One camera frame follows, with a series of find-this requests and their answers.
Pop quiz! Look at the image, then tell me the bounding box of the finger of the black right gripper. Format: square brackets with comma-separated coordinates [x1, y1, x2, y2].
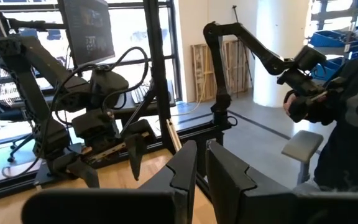
[122, 119, 158, 182]
[47, 152, 101, 189]

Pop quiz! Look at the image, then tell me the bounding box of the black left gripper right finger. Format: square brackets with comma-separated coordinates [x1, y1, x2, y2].
[206, 139, 358, 224]

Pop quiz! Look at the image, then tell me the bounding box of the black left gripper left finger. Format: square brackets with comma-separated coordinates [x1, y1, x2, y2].
[21, 139, 198, 224]

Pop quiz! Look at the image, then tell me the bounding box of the black desk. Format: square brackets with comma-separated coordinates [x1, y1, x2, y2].
[40, 79, 177, 121]

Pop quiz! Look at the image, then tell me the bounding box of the grey padded stool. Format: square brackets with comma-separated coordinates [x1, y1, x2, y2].
[280, 129, 324, 185]

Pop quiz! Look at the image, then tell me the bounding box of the black office chair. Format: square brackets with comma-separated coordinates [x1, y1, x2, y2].
[0, 65, 35, 164]

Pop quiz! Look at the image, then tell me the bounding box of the wooden pallet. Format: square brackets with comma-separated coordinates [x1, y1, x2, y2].
[190, 39, 250, 103]

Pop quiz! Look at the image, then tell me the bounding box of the black computer monitor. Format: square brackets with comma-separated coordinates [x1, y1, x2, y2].
[57, 0, 116, 68]

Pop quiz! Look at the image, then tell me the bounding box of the person's hand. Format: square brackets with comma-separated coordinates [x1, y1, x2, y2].
[283, 89, 328, 124]

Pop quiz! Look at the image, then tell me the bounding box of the person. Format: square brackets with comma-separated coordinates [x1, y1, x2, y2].
[283, 52, 358, 194]

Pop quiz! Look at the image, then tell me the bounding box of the thin black pole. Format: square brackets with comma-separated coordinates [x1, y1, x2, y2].
[231, 4, 254, 99]

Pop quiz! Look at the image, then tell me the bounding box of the white round column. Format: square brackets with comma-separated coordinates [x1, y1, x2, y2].
[252, 0, 311, 108]

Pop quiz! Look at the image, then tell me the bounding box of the blue storage bin rack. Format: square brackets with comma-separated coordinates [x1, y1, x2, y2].
[308, 0, 358, 80]

